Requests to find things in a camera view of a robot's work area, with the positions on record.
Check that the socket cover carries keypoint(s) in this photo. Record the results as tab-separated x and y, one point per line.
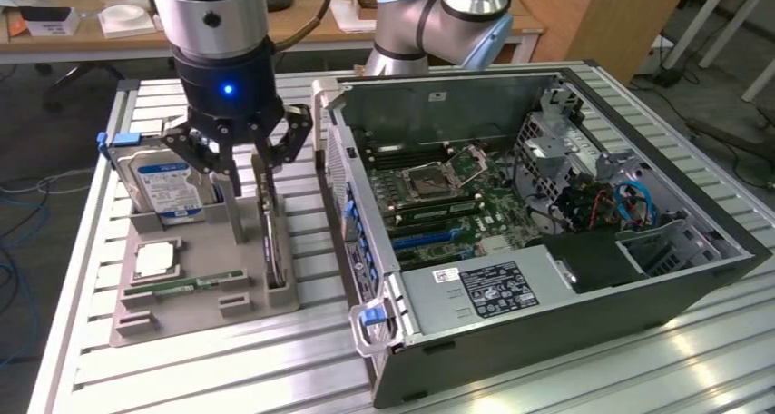
471	163

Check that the hard disk with blue caddy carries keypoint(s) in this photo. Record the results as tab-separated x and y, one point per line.
163	187

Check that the installed RAM stick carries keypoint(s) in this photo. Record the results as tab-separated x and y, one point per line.
439	210

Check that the green RAM stick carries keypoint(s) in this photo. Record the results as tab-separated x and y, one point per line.
187	283

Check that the metal drive cage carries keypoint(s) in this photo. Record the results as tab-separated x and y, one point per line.
554	155

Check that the wooden cabinet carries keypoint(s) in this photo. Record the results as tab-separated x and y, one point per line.
606	23

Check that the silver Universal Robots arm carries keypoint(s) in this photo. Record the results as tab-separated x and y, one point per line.
206	5

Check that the green motherboard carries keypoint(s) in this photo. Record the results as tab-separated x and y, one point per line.
485	219

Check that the black power adapter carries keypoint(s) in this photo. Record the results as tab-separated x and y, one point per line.
668	78

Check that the CPU socket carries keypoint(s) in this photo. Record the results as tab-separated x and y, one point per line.
429	181

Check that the blue expansion slot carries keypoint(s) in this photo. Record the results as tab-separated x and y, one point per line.
425	240

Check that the white paper stack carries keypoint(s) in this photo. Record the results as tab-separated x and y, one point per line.
354	16

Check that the open black PC case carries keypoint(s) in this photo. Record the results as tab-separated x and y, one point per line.
545	332

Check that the gray power supply unit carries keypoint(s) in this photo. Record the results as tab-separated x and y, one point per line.
478	291

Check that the blue case latch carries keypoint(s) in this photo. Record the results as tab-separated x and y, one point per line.
371	316

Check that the black and white box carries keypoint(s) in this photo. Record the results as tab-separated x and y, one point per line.
50	21

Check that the black chair base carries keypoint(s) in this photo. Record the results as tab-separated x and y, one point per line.
67	80

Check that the graphics card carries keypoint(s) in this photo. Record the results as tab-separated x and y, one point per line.
274	232

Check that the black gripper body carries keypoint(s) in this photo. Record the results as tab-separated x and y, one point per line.
227	87

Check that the white table frame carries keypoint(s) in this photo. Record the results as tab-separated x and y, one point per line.
726	19

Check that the wooden desk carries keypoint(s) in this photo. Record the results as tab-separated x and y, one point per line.
73	42

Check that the disk bay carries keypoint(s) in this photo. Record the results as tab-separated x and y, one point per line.
666	250

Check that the CPU chip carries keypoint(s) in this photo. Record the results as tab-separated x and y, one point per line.
157	260

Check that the gray parts rack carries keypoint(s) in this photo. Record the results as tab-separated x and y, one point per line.
206	305

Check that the white round dispenser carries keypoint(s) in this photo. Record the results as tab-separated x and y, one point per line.
126	21

